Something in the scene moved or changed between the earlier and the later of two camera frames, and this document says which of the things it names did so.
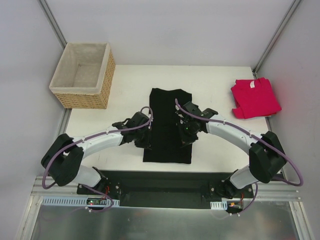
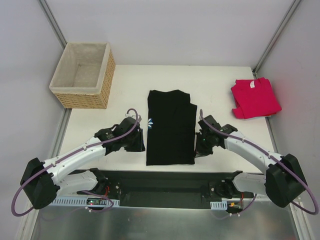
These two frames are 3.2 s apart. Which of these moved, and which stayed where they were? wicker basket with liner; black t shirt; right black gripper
Moved: right black gripper
Stayed: wicker basket with liner; black t shirt
